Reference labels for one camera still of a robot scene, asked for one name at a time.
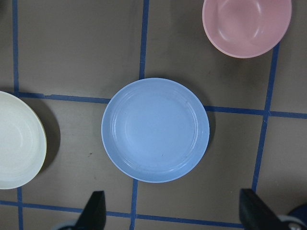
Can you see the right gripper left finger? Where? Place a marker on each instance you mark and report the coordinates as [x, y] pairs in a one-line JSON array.
[[93, 216]]

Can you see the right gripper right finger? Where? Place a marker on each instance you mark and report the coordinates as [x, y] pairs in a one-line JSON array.
[[254, 214]]

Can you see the blue plate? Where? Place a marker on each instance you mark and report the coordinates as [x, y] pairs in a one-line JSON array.
[[155, 130]]

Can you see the cream white plate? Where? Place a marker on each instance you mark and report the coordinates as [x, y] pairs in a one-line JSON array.
[[23, 142]]

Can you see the pink bowl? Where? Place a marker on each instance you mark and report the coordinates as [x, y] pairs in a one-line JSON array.
[[246, 28]]

